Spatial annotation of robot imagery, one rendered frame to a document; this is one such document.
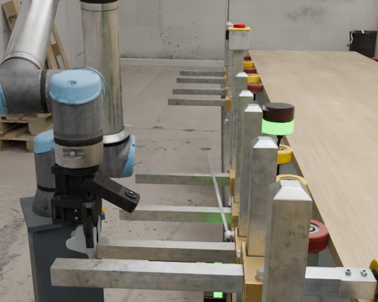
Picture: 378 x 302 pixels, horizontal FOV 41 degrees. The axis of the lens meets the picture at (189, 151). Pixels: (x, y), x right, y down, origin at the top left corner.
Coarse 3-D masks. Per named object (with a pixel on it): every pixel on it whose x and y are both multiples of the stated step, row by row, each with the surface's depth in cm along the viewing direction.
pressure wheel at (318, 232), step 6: (312, 222) 99; (318, 222) 99; (312, 228) 97; (318, 228) 97; (324, 228) 97; (312, 234) 94; (318, 234) 94; (324, 234) 95; (312, 240) 94; (318, 240) 94; (324, 240) 95; (312, 246) 94; (318, 246) 94; (324, 246) 95; (312, 252) 94
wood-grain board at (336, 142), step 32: (256, 64) 303; (288, 64) 304; (320, 64) 305; (352, 64) 306; (288, 96) 215; (320, 96) 216; (352, 96) 216; (320, 128) 167; (352, 128) 168; (320, 160) 137; (352, 160) 137; (320, 192) 115; (352, 192) 115; (352, 224) 100; (352, 256) 88
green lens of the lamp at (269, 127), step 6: (264, 120) 94; (264, 126) 94; (270, 126) 93; (276, 126) 92; (282, 126) 92; (288, 126) 93; (270, 132) 93; (276, 132) 93; (282, 132) 93; (288, 132) 93
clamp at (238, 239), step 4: (236, 228) 104; (236, 232) 103; (236, 236) 101; (240, 236) 101; (236, 240) 99; (240, 240) 99; (244, 240) 100; (236, 244) 98; (240, 244) 98; (236, 248) 97; (240, 248) 97; (236, 252) 95; (236, 260) 95; (240, 260) 95
